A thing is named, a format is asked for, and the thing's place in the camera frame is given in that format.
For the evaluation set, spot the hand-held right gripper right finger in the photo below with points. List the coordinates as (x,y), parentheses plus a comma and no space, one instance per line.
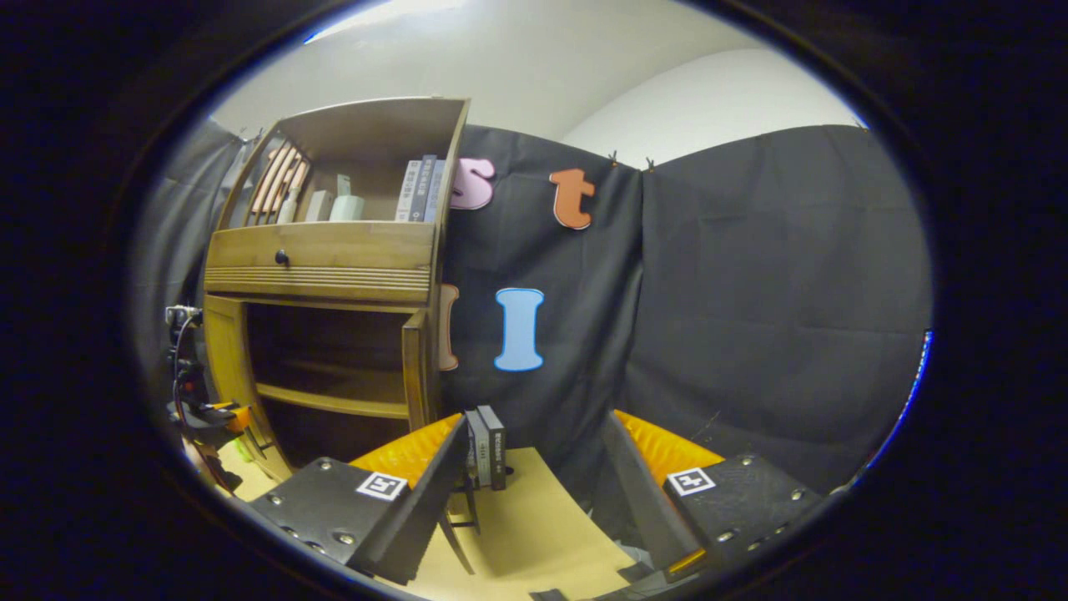
(642,501)

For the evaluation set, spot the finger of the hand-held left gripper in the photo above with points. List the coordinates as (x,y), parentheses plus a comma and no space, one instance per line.
(204,411)

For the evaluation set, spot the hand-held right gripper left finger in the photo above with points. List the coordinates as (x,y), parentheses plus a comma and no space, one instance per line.
(425,509)

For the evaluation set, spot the wooden double-door shoe cabinet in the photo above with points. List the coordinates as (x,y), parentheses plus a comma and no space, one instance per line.
(375,125)

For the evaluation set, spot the grey cover book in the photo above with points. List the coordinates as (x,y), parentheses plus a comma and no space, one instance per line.
(476,455)

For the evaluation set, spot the black spine book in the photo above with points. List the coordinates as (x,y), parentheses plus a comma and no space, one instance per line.
(496,446)

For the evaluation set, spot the wooden inner shelf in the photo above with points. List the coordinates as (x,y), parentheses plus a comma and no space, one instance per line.
(334,399)

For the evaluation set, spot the small grey box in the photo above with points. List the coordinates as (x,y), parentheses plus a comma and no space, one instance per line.
(317,206)

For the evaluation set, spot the pale green cup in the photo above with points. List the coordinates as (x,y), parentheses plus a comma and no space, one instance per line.
(347,208)

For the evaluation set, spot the pale card in cup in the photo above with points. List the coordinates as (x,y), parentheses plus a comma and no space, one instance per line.
(343,184)

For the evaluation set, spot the white book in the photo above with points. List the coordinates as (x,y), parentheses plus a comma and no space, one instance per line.
(406,192)

